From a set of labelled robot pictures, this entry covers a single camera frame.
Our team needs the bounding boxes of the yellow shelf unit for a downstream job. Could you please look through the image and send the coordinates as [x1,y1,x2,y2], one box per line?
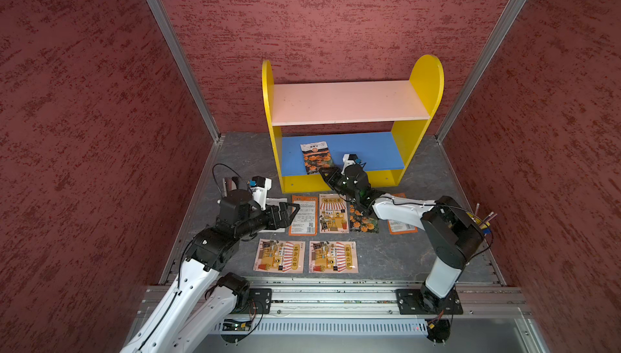
[262,55,445,194]

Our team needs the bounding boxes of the marigold seed bag shelf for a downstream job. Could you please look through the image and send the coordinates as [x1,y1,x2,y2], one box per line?
[348,204,379,233]
[300,141,334,175]

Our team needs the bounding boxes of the marigold seed bag top shelf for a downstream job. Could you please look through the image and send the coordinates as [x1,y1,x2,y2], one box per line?
[348,204,379,233]

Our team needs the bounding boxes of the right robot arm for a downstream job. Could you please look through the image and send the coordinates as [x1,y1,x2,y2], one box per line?
[320,164,485,313]

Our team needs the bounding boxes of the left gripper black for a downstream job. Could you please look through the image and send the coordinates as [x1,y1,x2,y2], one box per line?
[235,203,300,239]

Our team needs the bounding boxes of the right aluminium corner post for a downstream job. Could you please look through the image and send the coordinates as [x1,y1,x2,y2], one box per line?
[436,0,527,144]

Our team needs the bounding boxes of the left aluminium corner post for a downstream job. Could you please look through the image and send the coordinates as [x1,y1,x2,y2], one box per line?
[146,0,221,143]

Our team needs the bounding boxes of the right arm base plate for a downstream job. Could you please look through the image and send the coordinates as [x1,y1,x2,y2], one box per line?
[396,288,463,317]

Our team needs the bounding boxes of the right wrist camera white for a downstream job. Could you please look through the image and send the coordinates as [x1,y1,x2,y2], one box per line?
[341,154,365,175]

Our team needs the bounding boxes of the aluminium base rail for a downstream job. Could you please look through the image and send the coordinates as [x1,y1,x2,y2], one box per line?
[126,278,548,352]

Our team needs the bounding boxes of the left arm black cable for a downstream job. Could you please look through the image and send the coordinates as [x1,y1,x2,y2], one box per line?
[212,162,251,194]

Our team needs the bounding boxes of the orange bordered seed bag top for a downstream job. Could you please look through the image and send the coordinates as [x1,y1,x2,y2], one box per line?
[289,196,319,237]

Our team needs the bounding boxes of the aluminium corner post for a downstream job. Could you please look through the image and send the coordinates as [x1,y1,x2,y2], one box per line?
[146,0,221,143]
[436,0,527,144]

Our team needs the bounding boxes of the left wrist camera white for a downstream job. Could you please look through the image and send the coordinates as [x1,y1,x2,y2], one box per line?
[249,176,272,211]

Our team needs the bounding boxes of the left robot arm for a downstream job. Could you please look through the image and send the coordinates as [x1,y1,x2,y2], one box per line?
[122,187,300,352]

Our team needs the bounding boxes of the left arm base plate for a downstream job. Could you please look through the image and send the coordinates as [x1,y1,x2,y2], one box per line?
[205,287,273,315]

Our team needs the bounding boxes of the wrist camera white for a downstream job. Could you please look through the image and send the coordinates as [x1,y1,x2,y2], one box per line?
[341,154,365,175]
[249,176,272,211]

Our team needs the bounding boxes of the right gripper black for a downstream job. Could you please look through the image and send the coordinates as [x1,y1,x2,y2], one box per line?
[319,166,360,200]

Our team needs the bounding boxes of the orange seed bag shelf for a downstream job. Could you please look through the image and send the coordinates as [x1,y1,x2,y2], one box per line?
[387,208,420,235]

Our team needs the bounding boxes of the sunflower shop seed bag top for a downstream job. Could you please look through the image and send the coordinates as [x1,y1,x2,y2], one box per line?
[319,194,349,234]

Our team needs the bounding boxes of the yellow pen cup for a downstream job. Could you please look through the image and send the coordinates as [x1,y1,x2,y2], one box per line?
[467,203,497,235]

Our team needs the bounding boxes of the white seed bag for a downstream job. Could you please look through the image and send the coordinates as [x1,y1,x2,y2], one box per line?
[263,198,289,233]

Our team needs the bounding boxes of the stapler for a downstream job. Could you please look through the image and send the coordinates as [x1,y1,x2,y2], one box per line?
[223,176,240,197]

